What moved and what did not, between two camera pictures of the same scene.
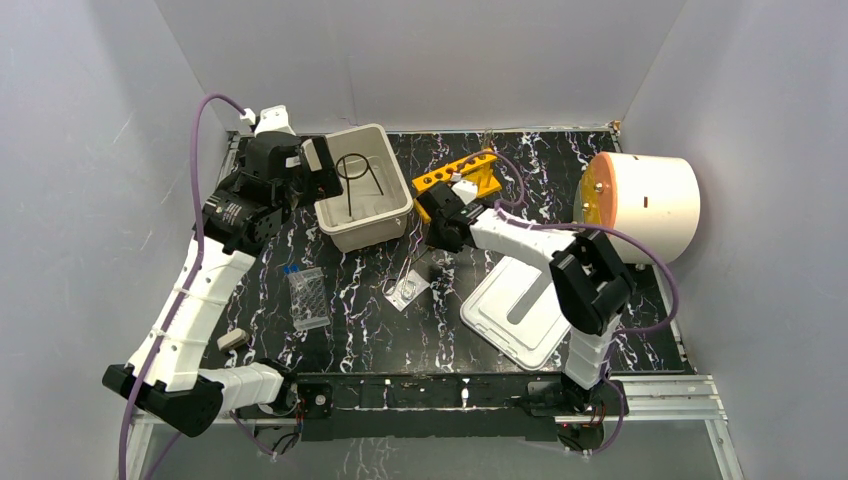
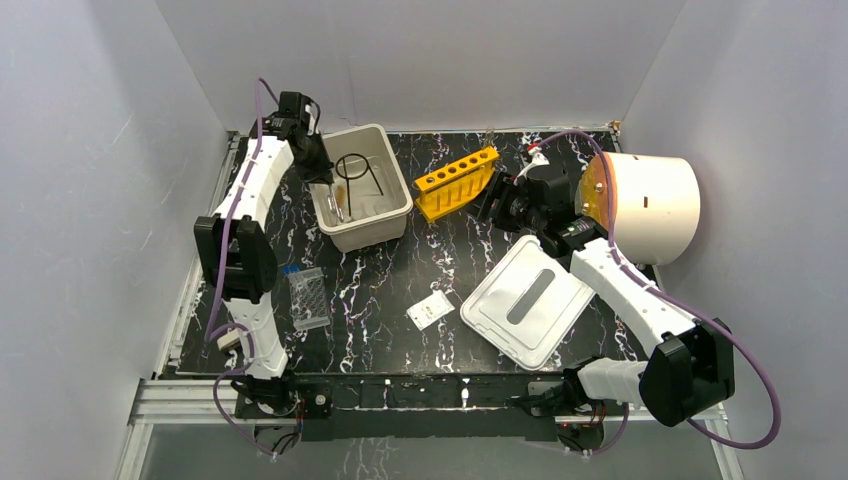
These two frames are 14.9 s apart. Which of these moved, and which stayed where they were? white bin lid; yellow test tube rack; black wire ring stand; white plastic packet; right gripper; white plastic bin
Moved: white plastic packet; right gripper
Stayed: white plastic bin; white bin lid; yellow test tube rack; black wire ring stand
